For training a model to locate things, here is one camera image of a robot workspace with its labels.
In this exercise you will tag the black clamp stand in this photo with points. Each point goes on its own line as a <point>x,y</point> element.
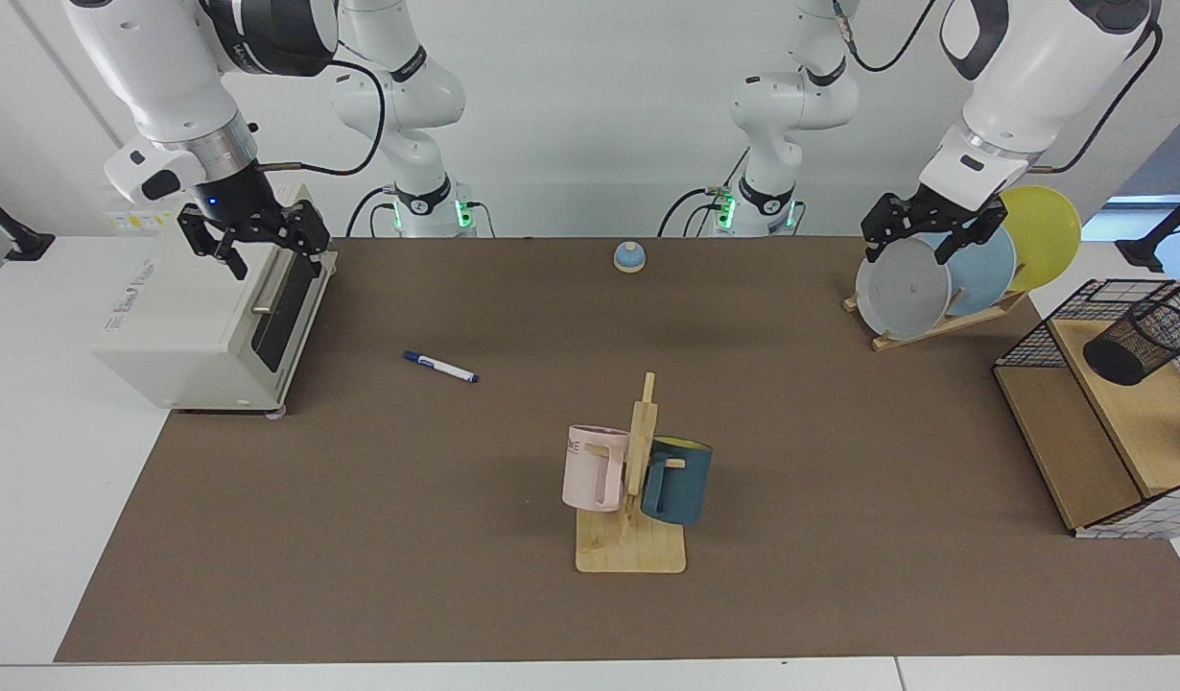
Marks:
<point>19,240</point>
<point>1151,245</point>

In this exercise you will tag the white marker with blue cap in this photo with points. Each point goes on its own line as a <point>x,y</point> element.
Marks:
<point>441,367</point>

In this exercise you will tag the teal mug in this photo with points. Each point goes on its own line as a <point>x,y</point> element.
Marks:
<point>681,485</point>

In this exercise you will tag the light blue plate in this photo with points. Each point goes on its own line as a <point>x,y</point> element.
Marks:
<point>983,274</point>

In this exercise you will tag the black mesh pen holder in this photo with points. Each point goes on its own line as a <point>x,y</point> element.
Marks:
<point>1142,345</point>

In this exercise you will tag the pale toaster oven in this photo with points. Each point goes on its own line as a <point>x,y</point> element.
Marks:
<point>187,317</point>

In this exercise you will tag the wooden mug stand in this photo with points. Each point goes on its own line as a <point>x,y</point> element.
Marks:
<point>638,552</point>

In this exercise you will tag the yellow plate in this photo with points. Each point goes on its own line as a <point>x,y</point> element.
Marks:
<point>1046,235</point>

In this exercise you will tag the grey plate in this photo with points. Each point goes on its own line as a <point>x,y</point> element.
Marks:
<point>902,293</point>

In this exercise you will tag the pink mug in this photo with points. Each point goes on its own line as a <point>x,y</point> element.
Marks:
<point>590,470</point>

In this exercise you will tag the small blue round thing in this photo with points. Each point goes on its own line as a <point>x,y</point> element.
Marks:
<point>629,257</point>

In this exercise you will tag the brown table cloth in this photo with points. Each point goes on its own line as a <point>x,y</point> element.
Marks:
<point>456,499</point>

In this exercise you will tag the wooden plate rack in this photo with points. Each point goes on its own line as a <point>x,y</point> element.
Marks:
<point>935,329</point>

